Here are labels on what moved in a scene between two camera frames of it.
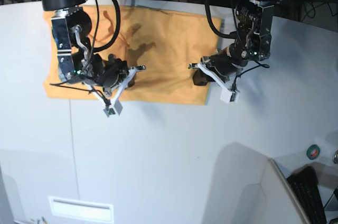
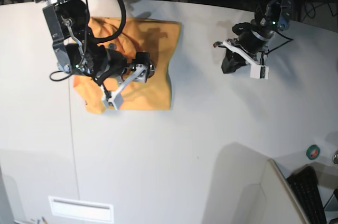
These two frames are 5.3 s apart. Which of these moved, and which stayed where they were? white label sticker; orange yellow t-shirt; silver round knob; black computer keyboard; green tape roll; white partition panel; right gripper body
Moved: right gripper body; orange yellow t-shirt
Stayed: black computer keyboard; silver round knob; white label sticker; green tape roll; white partition panel
